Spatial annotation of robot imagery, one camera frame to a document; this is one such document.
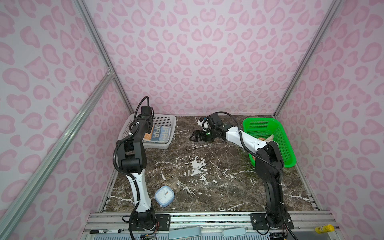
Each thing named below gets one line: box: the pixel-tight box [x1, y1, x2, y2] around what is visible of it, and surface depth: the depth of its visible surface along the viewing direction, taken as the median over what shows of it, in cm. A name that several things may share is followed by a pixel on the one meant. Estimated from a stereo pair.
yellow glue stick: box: [314, 224, 335, 234], surface depth 67 cm
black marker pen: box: [89, 229, 122, 234], surface depth 72 cm
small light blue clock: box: [154, 185, 175, 208], surface depth 80 cm
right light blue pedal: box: [223, 228, 246, 237], surface depth 70 cm
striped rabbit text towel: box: [143, 125, 171, 142], surface depth 105 cm
